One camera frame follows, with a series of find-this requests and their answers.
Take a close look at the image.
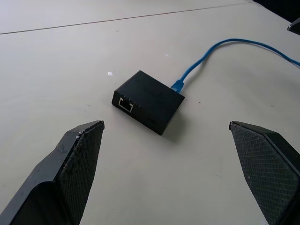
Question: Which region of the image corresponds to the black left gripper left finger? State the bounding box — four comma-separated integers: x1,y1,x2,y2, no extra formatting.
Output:
0,120,105,225

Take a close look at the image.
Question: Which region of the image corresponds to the blue Ethernet cable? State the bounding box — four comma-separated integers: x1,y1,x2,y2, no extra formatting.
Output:
170,38,300,92

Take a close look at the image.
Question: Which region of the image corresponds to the black network box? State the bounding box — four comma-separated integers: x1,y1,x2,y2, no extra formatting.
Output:
111,70,185,136

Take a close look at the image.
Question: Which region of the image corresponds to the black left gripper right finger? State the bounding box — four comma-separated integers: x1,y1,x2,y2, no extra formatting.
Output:
228,120,300,225

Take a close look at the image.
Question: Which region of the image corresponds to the dark grey object corner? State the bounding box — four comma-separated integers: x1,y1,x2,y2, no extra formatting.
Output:
287,18,300,36

